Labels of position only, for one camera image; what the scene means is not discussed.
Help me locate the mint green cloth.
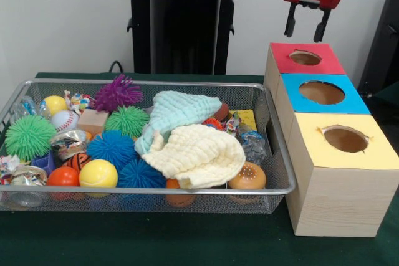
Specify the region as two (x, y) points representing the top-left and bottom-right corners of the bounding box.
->
(134, 90), (223, 155)

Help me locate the cream cloth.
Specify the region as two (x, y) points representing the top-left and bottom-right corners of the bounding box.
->
(142, 124), (246, 189)

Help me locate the toy burger bun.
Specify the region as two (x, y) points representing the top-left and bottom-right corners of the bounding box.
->
(227, 161), (267, 189)

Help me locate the wooden box with three holes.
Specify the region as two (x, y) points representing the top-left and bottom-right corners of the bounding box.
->
(263, 42), (399, 237)

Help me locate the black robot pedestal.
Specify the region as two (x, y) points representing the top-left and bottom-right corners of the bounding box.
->
(120, 0), (251, 75)

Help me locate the black upright panel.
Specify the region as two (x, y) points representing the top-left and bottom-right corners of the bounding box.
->
(357, 0), (399, 95)

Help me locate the large green spiky ball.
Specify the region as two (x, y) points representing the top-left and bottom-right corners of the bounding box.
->
(4, 115), (57, 161)

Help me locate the large yellow ball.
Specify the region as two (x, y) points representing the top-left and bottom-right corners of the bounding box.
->
(79, 159), (118, 188)

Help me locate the dark green table cloth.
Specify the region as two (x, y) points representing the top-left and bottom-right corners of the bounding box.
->
(0, 72), (399, 266)
(366, 88), (399, 117)

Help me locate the black cable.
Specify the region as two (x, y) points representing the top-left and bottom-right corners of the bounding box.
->
(108, 60), (124, 74)

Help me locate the small green spiky ball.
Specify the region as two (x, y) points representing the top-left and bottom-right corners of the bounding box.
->
(104, 105), (151, 138)

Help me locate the silver mesh bin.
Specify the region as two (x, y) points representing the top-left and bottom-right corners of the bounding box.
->
(0, 78), (297, 214)

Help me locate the wooden block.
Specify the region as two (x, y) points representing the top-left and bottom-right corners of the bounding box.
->
(77, 109), (109, 136)

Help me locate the purple spiky ball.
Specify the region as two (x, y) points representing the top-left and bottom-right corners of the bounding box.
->
(92, 74), (145, 113)

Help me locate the blue spiky ball with eyes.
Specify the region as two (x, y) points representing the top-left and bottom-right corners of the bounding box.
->
(87, 130), (140, 170)

